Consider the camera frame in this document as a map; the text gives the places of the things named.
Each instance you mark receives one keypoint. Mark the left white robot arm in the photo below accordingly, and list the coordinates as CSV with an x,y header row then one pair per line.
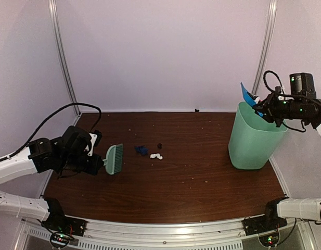
x,y
39,156

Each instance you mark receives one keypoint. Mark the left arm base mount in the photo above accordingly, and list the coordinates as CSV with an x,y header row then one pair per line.
x,y
63,229

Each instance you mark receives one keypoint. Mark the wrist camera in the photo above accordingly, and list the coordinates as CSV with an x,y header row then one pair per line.
x,y
280,93
94,141

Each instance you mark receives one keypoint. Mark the left aluminium frame post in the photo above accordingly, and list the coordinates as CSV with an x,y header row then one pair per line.
x,y
60,50

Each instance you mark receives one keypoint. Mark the small white paper scrap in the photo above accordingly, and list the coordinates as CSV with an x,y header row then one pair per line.
x,y
157,156

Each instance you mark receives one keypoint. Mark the mint green hand brush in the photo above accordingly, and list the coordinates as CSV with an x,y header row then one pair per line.
x,y
114,159

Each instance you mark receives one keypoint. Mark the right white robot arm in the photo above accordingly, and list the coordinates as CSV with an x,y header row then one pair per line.
x,y
307,208

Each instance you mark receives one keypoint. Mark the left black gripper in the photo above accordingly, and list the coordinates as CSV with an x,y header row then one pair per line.
x,y
97,163

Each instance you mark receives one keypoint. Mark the dark blue scrap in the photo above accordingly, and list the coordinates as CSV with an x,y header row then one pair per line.
x,y
142,150

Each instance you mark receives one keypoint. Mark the mint green waste bin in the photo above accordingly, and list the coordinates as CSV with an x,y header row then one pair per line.
x,y
253,140

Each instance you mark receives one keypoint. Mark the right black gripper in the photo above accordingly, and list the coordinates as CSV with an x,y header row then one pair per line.
x,y
268,108

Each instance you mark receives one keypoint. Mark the right aluminium frame post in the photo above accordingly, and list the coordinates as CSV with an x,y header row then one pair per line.
x,y
268,35

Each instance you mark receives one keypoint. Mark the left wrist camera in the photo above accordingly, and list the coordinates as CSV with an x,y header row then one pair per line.
x,y
94,141

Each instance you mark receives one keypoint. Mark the blue plastic dustpan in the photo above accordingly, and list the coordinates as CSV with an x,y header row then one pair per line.
x,y
250,99

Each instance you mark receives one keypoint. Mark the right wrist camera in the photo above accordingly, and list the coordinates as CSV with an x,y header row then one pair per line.
x,y
280,93

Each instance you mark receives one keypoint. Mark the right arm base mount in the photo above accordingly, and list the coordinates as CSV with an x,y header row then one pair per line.
x,y
265,226

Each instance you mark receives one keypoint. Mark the front aluminium rail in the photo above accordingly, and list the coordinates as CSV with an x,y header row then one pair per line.
x,y
224,234

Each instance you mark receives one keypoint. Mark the aluminium frame post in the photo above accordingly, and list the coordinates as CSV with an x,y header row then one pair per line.
x,y
268,35
60,50

